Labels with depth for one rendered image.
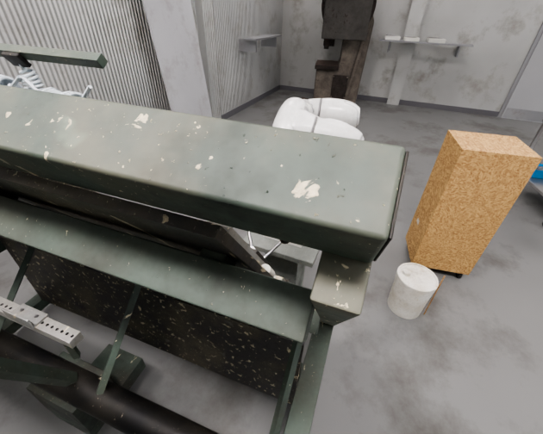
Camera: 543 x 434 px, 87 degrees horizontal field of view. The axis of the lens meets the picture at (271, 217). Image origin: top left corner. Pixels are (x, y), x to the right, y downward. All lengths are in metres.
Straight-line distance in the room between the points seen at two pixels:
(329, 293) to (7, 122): 0.48
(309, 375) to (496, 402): 1.55
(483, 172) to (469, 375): 1.44
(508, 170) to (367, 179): 2.41
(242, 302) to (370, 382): 1.92
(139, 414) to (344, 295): 1.21
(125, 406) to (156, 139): 1.26
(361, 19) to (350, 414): 6.93
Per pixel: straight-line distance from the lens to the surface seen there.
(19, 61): 0.87
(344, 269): 0.36
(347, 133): 0.94
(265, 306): 0.47
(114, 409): 1.51
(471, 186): 2.66
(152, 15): 4.68
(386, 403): 2.32
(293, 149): 0.31
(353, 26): 7.49
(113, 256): 0.61
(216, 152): 0.33
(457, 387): 2.57
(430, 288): 2.52
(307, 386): 1.36
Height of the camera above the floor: 2.03
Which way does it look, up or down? 36 degrees down
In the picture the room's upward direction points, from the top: 2 degrees clockwise
